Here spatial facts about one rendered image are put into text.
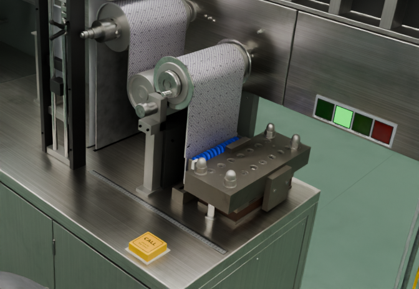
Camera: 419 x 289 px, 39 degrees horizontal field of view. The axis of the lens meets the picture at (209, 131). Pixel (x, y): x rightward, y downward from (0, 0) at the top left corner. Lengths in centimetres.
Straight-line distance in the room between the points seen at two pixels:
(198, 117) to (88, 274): 55
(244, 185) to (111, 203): 39
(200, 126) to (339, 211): 192
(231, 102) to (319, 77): 27
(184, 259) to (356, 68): 68
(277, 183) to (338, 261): 146
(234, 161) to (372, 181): 222
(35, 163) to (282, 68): 82
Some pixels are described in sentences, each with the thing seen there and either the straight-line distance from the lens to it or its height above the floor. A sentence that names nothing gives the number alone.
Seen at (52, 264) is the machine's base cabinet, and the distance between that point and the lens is 192.
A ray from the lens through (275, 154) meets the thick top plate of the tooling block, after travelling 177.
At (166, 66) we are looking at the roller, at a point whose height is 129.
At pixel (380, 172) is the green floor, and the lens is 397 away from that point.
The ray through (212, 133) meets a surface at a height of 108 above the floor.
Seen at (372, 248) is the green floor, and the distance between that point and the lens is 326.
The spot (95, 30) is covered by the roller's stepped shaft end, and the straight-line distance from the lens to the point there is 169.
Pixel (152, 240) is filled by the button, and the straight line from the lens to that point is 154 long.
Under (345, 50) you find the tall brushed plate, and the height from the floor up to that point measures 137.
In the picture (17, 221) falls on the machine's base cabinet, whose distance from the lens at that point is 200.
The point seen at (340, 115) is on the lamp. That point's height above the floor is 119.
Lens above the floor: 188
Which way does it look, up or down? 27 degrees down
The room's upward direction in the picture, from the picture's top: 6 degrees clockwise
